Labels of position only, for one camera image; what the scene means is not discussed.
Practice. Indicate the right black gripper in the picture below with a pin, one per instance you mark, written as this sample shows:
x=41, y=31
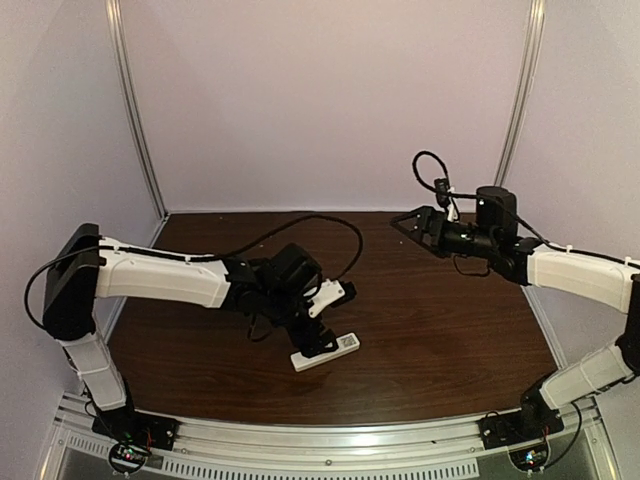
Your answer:
x=430, y=228

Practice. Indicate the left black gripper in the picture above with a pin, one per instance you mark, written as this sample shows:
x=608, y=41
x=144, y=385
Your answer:
x=316, y=341

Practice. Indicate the white remote control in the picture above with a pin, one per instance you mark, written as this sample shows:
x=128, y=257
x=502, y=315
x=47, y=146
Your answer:
x=342, y=346

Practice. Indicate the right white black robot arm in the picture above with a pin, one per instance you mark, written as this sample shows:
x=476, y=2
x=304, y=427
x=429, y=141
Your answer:
x=534, y=261

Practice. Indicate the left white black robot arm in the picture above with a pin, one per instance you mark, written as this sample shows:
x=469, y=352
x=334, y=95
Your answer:
x=287, y=289

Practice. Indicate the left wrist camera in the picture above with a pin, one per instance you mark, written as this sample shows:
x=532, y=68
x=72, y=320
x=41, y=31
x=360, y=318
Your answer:
x=331, y=293

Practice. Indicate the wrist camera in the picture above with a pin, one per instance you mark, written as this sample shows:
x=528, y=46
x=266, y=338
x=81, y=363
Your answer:
x=331, y=293
x=444, y=199

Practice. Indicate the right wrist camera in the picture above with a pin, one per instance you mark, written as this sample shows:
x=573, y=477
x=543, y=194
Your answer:
x=444, y=199

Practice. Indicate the right aluminium frame post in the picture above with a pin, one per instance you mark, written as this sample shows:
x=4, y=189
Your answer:
x=532, y=44

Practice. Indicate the aluminium frame post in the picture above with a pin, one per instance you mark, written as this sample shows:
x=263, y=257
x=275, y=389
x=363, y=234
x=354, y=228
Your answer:
x=133, y=112
x=532, y=44

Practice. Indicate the front aluminium rail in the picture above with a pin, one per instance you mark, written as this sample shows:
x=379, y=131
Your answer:
x=450, y=448

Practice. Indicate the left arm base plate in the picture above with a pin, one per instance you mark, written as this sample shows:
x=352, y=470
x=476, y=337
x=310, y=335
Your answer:
x=133, y=427

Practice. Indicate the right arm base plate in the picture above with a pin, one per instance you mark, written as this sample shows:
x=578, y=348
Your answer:
x=507, y=429

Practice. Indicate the left aluminium frame post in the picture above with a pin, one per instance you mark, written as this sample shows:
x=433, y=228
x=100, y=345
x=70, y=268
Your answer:
x=133, y=112

